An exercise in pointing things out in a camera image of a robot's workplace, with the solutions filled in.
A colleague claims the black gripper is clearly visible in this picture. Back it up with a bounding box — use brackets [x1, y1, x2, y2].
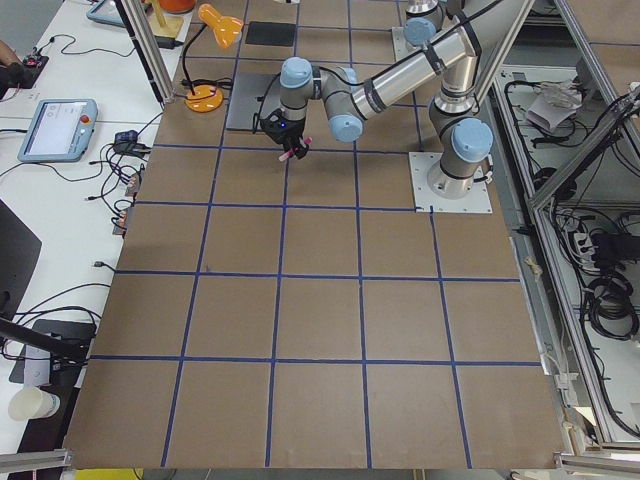
[260, 108, 307, 159]

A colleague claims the pink pen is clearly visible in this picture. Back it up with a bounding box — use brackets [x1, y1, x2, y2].
[278, 137, 312, 162]

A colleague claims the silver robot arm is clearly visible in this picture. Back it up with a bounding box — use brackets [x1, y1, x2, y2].
[254, 1, 519, 200]

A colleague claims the silver closed notebook laptop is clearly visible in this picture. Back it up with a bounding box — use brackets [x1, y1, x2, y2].
[226, 73, 280, 132]

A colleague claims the black mousepad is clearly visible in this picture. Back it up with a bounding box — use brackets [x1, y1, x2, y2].
[245, 21, 297, 47]

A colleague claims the orange desk lamp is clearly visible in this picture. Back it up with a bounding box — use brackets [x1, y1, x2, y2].
[180, 3, 245, 114]

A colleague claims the blue teach pendant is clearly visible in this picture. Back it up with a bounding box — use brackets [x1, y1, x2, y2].
[17, 99, 98, 163]

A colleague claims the black monitor stand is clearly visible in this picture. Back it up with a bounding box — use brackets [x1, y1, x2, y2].
[1, 204, 97, 387]

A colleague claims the white paper cup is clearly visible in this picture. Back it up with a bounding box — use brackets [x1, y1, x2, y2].
[8, 387, 61, 421]

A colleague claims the aluminium frame post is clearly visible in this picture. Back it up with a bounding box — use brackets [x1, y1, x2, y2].
[115, 0, 174, 105]

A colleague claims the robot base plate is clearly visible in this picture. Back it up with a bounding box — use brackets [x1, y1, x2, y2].
[408, 152, 493, 214]
[391, 27, 419, 61]

